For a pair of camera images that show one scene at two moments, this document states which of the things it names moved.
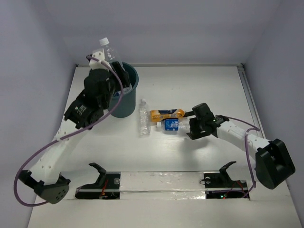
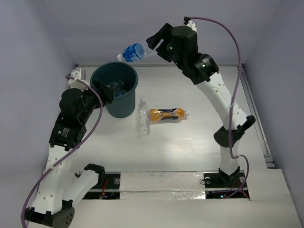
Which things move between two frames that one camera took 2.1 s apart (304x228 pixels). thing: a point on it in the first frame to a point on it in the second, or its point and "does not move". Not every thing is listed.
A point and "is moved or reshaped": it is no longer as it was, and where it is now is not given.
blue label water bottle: [174, 125] to [135, 51]
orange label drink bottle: [161, 114] does not move
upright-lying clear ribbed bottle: [144, 127] does not move
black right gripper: [194, 132] to [165, 32]
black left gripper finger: [124, 76] to [106, 92]
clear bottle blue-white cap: [109, 52] is moved or reshaped
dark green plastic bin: [127, 106] does not move
